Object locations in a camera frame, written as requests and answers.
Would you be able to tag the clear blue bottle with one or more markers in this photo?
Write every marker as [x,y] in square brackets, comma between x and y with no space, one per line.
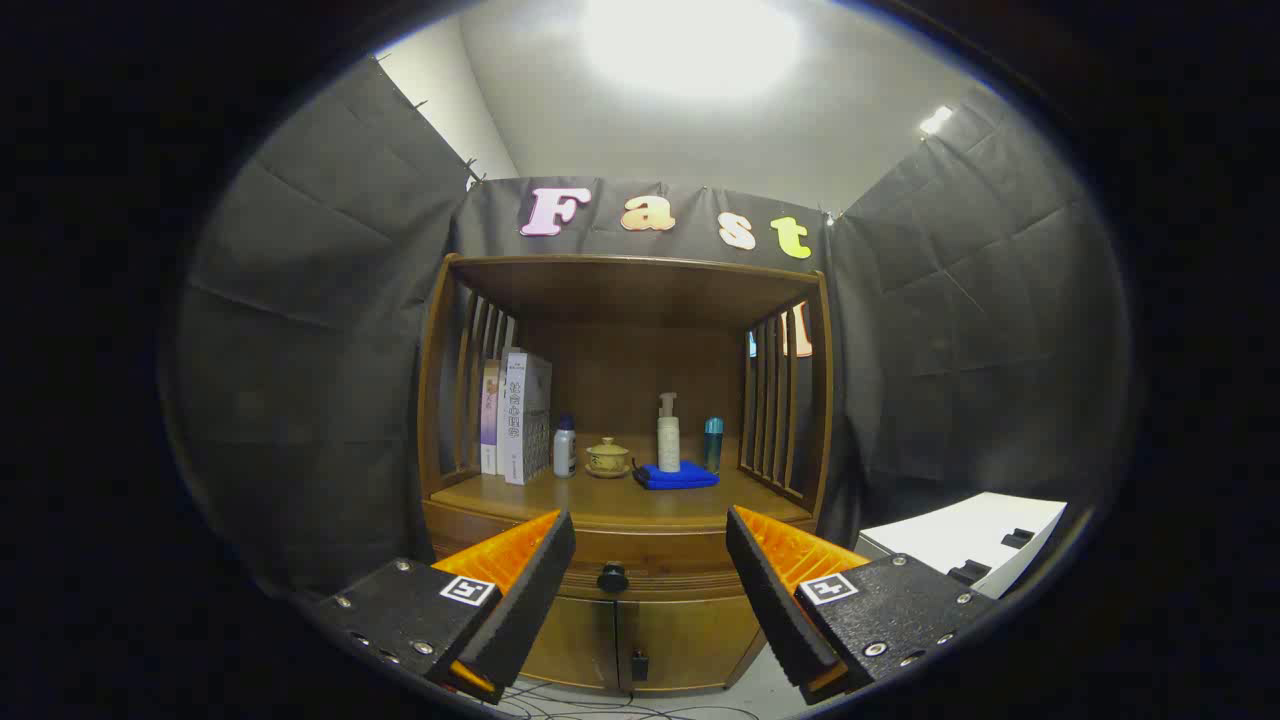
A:
[713,445]

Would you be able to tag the white bottle blue cap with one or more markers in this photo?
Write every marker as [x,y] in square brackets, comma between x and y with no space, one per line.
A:
[565,450]

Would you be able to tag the thick white patterned book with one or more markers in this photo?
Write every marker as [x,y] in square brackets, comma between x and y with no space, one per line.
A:
[522,420]

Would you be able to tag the wooden cabinet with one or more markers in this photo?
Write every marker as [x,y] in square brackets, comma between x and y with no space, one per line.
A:
[640,290]

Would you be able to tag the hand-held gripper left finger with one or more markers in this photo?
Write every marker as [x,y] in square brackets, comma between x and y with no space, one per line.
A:
[530,590]

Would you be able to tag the black round drawer knob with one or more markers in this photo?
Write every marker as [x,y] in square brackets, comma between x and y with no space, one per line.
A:
[612,577]

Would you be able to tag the thin purple book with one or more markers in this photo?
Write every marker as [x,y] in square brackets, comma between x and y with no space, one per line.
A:
[489,420]

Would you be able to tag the wooden cabinet door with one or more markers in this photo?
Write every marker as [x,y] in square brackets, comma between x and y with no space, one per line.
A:
[580,640]
[690,640]

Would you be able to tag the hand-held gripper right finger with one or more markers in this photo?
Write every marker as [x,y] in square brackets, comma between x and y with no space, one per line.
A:
[770,590]

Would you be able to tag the wooden countertop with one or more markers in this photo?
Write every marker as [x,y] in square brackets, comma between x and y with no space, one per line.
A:
[620,500]

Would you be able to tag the yellow lidded teacup with saucer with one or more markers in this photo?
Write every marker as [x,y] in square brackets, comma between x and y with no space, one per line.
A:
[607,458]

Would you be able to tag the white pump bottle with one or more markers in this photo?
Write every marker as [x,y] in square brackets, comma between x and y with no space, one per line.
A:
[668,440]

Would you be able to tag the folded blue cloth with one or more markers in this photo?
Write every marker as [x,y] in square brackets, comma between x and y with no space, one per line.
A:
[680,478]

